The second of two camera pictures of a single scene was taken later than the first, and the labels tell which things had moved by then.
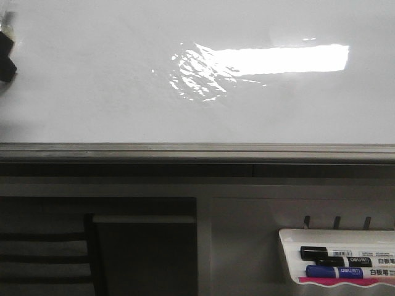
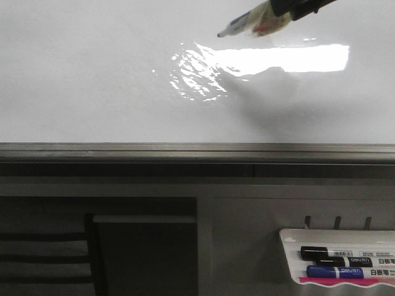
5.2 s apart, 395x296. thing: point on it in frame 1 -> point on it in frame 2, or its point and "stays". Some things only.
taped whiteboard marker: (8, 24) -> (262, 20)
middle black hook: (337, 222) stays
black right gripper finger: (8, 68) -> (297, 8)
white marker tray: (292, 240) stays
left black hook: (307, 221) stays
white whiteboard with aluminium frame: (200, 88) stays
